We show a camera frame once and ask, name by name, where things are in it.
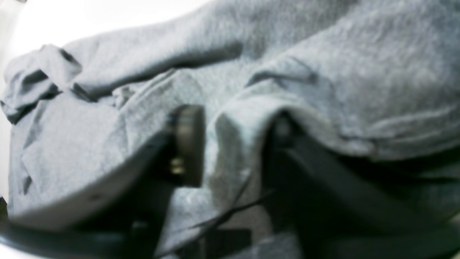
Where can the dark grey t-shirt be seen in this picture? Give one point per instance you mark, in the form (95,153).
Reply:
(374,79)

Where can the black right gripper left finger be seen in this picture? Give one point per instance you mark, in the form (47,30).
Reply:
(121,215)

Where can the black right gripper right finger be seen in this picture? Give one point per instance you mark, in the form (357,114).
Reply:
(339,215)

